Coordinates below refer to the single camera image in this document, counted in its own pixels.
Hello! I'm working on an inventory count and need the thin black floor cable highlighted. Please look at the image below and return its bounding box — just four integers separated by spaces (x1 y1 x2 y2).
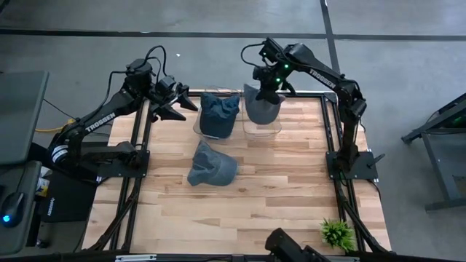
42 97 76 121

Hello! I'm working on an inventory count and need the grey side desk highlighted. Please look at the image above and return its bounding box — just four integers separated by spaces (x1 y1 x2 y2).
0 159 43 256

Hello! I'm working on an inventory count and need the green artificial plant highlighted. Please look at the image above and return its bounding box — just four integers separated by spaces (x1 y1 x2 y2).
319 217 356 253

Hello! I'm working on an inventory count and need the black lever handle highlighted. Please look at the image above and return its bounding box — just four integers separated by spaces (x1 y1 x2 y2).
366 153 386 170

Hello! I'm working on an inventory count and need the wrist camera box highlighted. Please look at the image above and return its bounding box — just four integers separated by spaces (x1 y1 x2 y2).
155 75 178 96
258 37 284 60

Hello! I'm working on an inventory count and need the yellow power cable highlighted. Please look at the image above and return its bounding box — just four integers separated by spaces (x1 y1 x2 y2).
34 119 78 134

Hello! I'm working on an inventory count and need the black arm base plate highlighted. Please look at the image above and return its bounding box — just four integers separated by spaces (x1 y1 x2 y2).
325 151 379 180
95 148 151 179

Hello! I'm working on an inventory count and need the clear plastic bin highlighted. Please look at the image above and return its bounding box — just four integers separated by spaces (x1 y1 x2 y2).
240 87 283 141
191 86 242 142

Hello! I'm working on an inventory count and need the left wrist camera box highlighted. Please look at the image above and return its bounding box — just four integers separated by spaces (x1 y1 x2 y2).
155 75 178 96

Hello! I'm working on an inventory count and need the dark teal baseball cap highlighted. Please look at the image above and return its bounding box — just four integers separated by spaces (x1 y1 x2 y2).
199 95 241 140

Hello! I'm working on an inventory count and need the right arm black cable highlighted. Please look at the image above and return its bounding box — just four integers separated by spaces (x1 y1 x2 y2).
240 42 265 70

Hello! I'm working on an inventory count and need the black computer mouse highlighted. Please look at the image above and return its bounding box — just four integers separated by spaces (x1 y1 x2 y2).
0 191 25 229

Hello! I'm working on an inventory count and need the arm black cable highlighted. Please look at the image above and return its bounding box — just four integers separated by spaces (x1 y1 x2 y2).
105 45 167 110
240 42 265 70

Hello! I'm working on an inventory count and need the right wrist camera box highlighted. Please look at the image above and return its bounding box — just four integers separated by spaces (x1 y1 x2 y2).
258 37 284 60

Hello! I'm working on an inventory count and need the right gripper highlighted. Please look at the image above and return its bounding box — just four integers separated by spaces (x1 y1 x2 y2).
253 65 285 106

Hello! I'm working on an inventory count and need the dark grey flat panel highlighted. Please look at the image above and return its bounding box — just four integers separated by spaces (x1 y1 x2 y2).
0 69 50 165

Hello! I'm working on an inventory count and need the blue-grey baseball cap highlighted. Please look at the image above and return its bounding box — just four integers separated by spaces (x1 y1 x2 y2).
186 140 240 188

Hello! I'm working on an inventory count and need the black aluminium table frame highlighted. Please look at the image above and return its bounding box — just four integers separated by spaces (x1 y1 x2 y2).
82 82 396 262

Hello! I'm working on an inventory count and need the light grey baseball cap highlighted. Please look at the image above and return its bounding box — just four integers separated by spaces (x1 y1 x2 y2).
242 83 287 127

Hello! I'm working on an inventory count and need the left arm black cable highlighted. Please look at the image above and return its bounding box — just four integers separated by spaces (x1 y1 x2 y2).
105 45 167 110

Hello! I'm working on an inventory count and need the grey metal cart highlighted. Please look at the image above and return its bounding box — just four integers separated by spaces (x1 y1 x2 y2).
400 92 466 213

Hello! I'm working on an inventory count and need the black Trossen logo box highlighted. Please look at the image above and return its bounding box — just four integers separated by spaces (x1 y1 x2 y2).
38 170 98 223

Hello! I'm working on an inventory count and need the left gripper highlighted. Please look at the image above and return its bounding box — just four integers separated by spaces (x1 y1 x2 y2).
147 85 200 122

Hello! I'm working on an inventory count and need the white and yellow packet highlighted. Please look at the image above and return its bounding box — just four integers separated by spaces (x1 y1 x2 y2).
35 166 52 198

